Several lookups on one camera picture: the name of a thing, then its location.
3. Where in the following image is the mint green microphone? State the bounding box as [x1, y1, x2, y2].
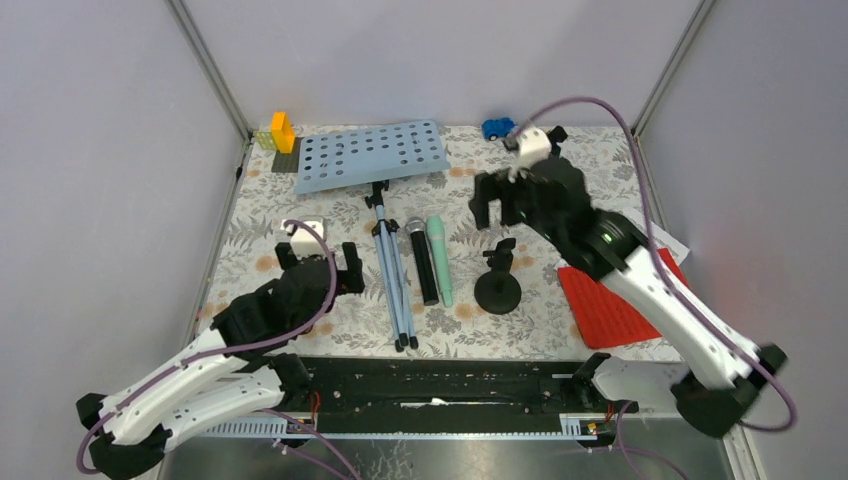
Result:
[426, 215, 454, 308]

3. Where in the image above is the black silver microphone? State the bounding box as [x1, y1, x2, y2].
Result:
[405, 217, 439, 306]

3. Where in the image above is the black microphone stand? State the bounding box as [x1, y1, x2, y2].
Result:
[474, 238, 522, 315]
[546, 125, 569, 158]

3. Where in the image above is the white sheet music page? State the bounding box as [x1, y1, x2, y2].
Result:
[622, 207, 690, 264]

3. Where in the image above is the red sheet music page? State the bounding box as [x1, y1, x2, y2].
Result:
[556, 265, 662, 350]

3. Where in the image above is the light blue music stand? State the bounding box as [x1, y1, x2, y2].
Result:
[294, 119, 450, 352]

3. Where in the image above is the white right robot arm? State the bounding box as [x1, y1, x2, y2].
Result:
[469, 158, 787, 438]

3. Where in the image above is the blue toy brick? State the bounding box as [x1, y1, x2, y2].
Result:
[481, 117, 516, 141]

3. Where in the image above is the floral patterned table mat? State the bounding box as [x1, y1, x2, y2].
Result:
[198, 126, 590, 360]

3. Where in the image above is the dark grey brick baseplate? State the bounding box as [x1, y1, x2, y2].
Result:
[271, 137, 302, 174]

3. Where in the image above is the pale green toy brick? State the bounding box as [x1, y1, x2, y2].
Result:
[253, 131, 277, 151]

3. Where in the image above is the orange toy brick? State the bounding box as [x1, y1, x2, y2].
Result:
[270, 111, 296, 154]

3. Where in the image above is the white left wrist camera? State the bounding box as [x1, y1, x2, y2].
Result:
[280, 215, 327, 259]

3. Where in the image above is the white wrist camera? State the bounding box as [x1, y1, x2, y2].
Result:
[503, 127, 552, 182]
[280, 215, 327, 259]

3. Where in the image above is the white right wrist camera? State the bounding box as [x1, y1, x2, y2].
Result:
[503, 127, 552, 182]

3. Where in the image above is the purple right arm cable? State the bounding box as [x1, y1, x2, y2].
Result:
[513, 96, 800, 434]

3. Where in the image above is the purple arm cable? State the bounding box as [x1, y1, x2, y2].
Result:
[76, 219, 362, 480]
[513, 96, 800, 434]

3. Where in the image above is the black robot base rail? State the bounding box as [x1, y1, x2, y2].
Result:
[277, 356, 638, 436]

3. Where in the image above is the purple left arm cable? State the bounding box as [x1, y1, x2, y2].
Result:
[76, 219, 362, 480]

